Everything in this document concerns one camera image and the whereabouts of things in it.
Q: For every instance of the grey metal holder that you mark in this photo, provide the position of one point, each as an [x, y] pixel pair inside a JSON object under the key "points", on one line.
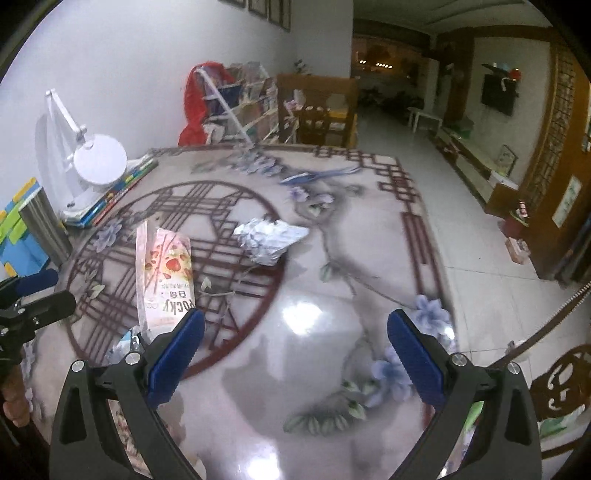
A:
{"points": [[48, 226]]}

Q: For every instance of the framed wall picture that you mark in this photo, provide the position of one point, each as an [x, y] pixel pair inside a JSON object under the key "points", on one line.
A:
{"points": [[286, 16], [275, 11], [231, 2], [258, 7]]}

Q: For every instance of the crumpled silver foil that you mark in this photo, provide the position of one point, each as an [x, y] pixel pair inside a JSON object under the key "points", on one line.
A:
{"points": [[268, 240]]}

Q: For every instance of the person's left hand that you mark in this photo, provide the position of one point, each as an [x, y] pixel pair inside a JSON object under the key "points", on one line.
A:
{"points": [[16, 413]]}

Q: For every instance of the red bag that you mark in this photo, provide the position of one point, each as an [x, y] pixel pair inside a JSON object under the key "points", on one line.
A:
{"points": [[194, 115]]}

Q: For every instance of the stack of colourful books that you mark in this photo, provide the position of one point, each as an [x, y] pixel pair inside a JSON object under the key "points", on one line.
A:
{"points": [[120, 189]]}

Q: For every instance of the cardboard tissue box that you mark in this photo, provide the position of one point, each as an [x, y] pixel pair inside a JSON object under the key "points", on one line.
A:
{"points": [[517, 249]]}

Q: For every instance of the low television cabinet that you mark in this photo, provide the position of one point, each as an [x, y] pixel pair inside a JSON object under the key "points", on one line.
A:
{"points": [[475, 170]]}

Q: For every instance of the white book rack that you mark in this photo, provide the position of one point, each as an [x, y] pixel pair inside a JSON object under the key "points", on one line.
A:
{"points": [[249, 110]]}

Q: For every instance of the artificial flower sprig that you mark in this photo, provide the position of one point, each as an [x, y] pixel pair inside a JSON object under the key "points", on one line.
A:
{"points": [[302, 67]]}

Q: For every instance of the black wall television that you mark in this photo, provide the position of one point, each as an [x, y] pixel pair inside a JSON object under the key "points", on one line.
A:
{"points": [[498, 94]]}

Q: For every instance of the wooden high-back chair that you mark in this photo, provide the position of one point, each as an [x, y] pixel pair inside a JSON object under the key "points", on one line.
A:
{"points": [[318, 87]]}

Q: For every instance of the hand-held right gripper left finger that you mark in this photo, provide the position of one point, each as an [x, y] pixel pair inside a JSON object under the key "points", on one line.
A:
{"points": [[175, 355]]}

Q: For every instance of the pink snack box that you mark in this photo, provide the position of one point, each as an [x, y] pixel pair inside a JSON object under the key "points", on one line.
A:
{"points": [[166, 277]]}

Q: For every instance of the carved wooden chair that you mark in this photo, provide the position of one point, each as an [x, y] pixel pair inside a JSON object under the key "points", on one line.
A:
{"points": [[563, 383]]}

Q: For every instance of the white desk lamp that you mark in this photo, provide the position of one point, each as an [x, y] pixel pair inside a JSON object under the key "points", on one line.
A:
{"points": [[99, 159]]}

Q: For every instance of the blue green yellow toy board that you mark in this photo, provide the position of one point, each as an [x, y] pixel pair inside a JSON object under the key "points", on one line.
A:
{"points": [[14, 249]]}

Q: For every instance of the wooden lattice partition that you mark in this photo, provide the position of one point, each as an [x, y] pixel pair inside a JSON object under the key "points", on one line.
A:
{"points": [[554, 161]]}

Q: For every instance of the wall shelf with ornaments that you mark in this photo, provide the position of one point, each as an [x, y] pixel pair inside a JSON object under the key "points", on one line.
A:
{"points": [[503, 71]]}

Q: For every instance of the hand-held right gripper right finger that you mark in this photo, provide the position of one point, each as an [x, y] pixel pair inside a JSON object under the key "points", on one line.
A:
{"points": [[415, 360]]}

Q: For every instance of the red plant pot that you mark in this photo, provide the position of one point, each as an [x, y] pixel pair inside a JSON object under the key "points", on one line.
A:
{"points": [[515, 226]]}

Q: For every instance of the white stool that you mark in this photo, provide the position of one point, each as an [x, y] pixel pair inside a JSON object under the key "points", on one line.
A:
{"points": [[425, 113]]}

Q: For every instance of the small framed picture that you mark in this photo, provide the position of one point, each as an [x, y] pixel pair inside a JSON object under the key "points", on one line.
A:
{"points": [[508, 159]]}

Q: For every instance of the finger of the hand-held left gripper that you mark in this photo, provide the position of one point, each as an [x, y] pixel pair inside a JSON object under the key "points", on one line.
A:
{"points": [[39, 280], [51, 307]]}

